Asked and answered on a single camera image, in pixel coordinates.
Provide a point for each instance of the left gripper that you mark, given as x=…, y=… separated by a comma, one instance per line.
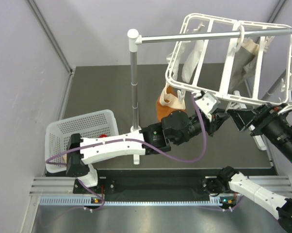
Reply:
x=218, y=117

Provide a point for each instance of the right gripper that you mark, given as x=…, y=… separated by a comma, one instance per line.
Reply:
x=260, y=115

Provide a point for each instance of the white sock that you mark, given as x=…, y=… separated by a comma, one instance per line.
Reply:
x=192, y=61
x=176, y=57

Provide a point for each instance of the white clip sock hanger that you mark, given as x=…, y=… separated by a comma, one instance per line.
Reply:
x=199, y=23

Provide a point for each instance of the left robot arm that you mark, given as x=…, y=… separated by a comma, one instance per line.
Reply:
x=175, y=129

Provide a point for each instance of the orange beige sock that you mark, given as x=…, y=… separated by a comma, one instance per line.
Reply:
x=169, y=101

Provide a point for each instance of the grey beige sock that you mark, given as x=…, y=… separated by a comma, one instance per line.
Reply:
x=244, y=65

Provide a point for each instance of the dark grey table mat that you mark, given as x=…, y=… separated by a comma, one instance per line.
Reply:
x=109, y=87

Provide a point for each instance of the metal drying rack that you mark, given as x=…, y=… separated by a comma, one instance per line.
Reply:
x=135, y=39

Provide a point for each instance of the white perforated plastic basket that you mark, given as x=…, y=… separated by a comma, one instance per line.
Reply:
x=91, y=125

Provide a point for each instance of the red sock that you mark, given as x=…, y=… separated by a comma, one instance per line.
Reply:
x=102, y=136

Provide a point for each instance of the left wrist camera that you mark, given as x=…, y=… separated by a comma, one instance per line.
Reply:
x=206, y=102

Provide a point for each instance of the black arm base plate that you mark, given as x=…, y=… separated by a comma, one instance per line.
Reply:
x=147, y=187

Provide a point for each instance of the slotted grey cable duct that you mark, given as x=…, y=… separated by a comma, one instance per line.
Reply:
x=95, y=202

